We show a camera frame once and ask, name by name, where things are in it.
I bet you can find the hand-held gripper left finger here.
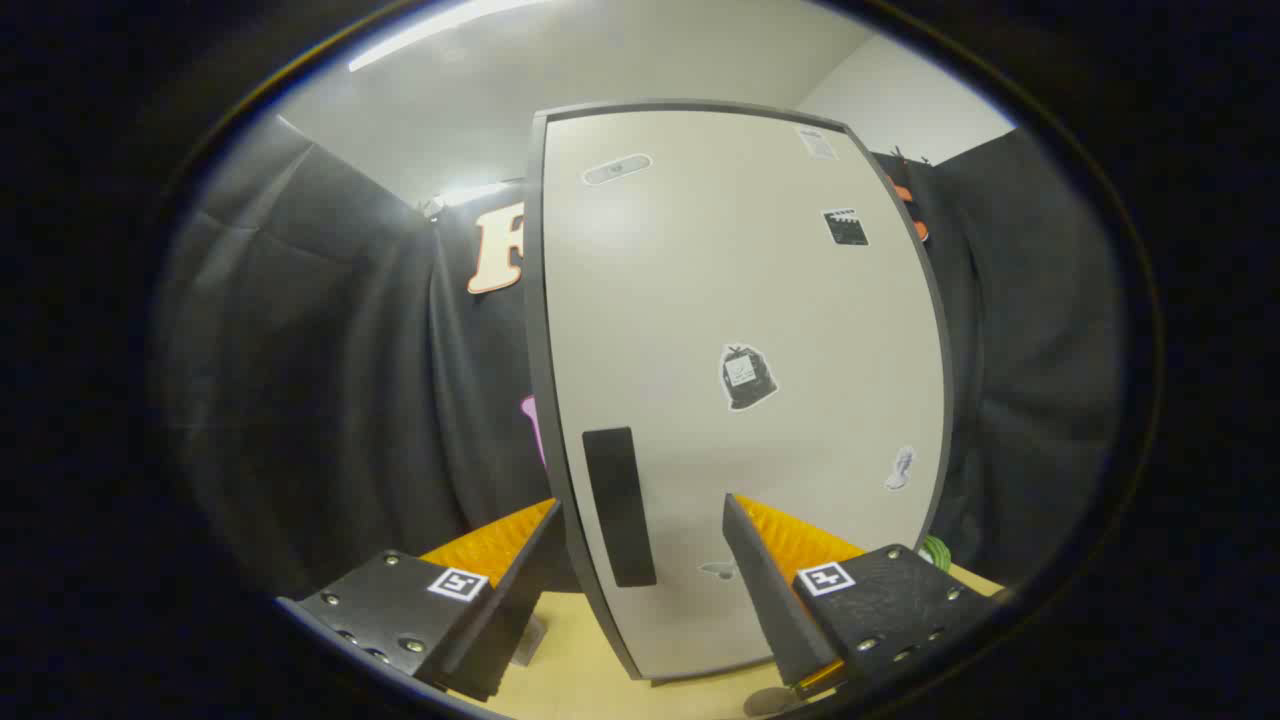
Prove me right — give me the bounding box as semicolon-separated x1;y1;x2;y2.
280;497;566;704

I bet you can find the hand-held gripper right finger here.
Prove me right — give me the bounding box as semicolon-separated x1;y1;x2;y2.
722;492;1006;701

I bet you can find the black door handle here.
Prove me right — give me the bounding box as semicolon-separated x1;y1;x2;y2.
582;427;658;589

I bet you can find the grey shoe cabinet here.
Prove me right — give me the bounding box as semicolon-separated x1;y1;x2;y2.
524;98;953;691

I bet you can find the black backdrop cloth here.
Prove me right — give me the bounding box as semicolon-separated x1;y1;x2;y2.
160;115;1126;601

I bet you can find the bright lamp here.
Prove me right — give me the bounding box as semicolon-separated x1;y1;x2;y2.
438;180;513;208

